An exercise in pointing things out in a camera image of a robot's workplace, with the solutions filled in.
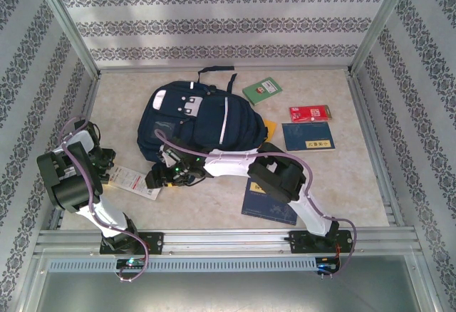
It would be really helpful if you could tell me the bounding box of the navy notebook with palm print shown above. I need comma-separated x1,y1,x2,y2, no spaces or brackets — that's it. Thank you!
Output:
241,180,299,227

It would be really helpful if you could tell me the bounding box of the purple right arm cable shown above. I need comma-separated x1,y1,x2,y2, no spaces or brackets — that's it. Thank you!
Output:
155,129,358,277

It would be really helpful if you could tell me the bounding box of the yellow book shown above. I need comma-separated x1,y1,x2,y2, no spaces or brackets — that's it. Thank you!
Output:
262,119,278,144

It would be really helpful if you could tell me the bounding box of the aluminium mounting rail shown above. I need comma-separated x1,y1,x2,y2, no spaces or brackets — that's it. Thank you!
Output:
35,229,418,256

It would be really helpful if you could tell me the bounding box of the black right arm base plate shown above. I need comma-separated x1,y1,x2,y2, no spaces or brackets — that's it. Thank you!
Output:
289,229,353,254

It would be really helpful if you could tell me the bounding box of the navy blue backpack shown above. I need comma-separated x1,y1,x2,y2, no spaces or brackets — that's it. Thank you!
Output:
136,65,270,187

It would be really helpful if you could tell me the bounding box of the green notebook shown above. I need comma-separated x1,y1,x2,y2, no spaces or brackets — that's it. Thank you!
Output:
242,76,284,107

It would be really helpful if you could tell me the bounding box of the grey slotted cable duct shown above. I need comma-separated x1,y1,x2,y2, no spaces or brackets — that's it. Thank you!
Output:
48,256,339,273

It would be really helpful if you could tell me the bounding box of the navy notebook with yellow label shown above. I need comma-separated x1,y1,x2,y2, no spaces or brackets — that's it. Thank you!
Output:
281,122,336,152

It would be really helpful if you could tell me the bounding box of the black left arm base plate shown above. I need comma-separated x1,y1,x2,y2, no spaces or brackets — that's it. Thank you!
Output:
99,232,165,255

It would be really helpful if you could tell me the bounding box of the aluminium frame cross bar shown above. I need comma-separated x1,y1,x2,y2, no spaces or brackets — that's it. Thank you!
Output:
98,65,352,75

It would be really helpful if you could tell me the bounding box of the white supply packet red print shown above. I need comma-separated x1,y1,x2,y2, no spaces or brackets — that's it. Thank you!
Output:
106,165,162,202

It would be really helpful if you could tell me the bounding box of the aluminium frame post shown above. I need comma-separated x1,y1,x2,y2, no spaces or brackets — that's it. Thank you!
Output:
30,0,101,78
351,0,416,75

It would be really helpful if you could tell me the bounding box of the aluminium frame side rail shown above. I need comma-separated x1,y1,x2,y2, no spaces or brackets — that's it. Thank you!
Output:
49,76,101,230
348,75,405,227

